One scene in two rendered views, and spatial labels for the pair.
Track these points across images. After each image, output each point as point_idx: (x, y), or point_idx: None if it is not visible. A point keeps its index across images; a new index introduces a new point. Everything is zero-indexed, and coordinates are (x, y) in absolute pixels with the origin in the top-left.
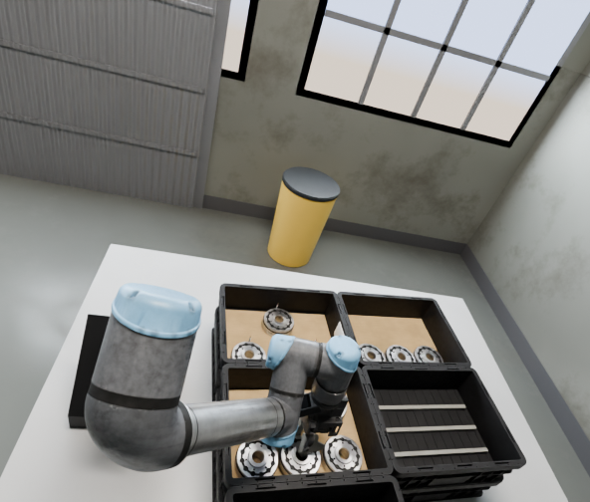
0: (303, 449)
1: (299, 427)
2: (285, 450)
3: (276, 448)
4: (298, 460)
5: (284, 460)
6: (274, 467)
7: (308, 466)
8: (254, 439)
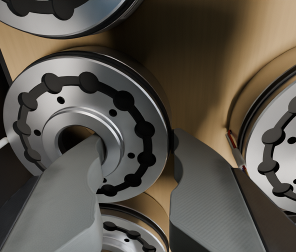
0: (25, 187)
1: (181, 174)
2: (99, 80)
3: (140, 43)
4: (53, 132)
5: (46, 69)
6: None
7: (48, 161)
8: None
